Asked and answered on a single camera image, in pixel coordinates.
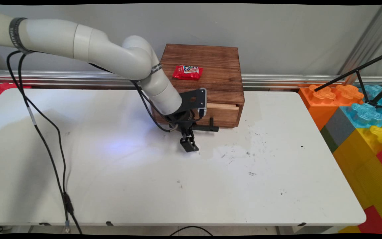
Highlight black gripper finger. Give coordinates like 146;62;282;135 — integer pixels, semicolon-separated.
179;132;193;153
185;127;200;152

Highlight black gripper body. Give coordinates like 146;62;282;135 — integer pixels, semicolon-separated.
162;111;195;129

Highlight wooden drawer with black handle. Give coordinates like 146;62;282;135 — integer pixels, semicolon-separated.
191;103;240;132

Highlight red snack packet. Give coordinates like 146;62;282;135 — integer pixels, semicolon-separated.
172;65;204;80

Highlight brown wooden drawer box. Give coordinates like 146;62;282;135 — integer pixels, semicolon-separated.
151;43;245;128

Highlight green toy building block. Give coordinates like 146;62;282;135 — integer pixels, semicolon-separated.
320;126;339;154

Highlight orange toy building block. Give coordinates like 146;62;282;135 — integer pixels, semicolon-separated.
298;84;365;132

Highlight grey toy building block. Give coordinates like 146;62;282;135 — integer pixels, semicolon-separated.
324;108;356;148

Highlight large yellow building block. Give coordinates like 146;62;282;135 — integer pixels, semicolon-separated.
332;129;382;233

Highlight cyan toy building block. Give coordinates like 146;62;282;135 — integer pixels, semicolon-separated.
340;85;382;129

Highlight red studded toy block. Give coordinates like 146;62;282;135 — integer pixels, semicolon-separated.
0;82;32;103

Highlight black tripod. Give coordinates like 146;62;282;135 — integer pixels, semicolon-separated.
314;50;382;110

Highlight small yellow studded block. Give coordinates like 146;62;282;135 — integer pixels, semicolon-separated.
355;125;382;155

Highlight red block at floor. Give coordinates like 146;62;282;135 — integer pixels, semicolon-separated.
357;205;382;234

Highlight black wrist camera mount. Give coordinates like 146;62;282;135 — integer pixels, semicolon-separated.
177;88;208;118

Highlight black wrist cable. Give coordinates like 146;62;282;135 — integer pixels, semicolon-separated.
88;62;205;133

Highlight black looped floor cable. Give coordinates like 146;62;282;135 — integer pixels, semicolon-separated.
169;226;213;237

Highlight aluminium rail along wall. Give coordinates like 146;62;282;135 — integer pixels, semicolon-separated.
0;69;382;91

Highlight thin black cable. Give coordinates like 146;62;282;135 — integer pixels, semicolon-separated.
18;53;71;233

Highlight black cable with inline connector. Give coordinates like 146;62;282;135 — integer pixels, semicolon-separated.
6;50;83;235

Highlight wide black arm strap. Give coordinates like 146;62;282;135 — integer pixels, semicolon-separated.
8;17;34;55

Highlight aluminium profile post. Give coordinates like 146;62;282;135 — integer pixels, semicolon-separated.
337;5;382;87

